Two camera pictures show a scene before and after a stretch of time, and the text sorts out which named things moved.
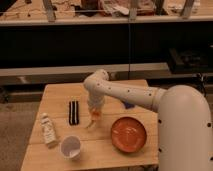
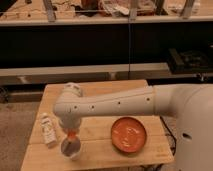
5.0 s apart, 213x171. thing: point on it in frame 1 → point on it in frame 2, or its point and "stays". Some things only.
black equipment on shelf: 190,61 stays
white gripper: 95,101 → 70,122
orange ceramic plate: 128,134 stays
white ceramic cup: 70,146 stays
